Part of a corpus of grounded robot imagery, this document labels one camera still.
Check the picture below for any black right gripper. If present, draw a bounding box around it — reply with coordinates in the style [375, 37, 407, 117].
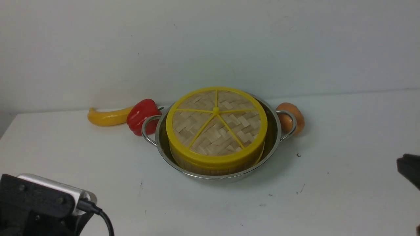
[396, 154, 420, 190]

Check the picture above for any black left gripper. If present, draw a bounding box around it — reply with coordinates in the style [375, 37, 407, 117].
[1, 174, 93, 236]

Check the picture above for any yellow rimmed bamboo steamer basket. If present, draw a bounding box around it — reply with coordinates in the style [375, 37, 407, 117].
[170, 143, 264, 176]

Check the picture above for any yellow bamboo steamer lid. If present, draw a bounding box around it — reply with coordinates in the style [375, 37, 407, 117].
[165, 87, 268, 155]

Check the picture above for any stainless steel pot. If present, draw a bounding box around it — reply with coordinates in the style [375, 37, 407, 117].
[141, 96, 297, 181]

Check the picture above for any brown potato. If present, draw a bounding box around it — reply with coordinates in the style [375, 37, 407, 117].
[277, 103, 305, 135]

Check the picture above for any yellow banana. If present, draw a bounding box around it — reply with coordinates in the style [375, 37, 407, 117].
[87, 106, 134, 127]

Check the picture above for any red bell pepper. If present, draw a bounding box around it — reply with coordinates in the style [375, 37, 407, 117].
[126, 99, 162, 136]

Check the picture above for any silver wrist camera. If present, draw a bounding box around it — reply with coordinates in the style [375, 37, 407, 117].
[17, 173, 97, 216]

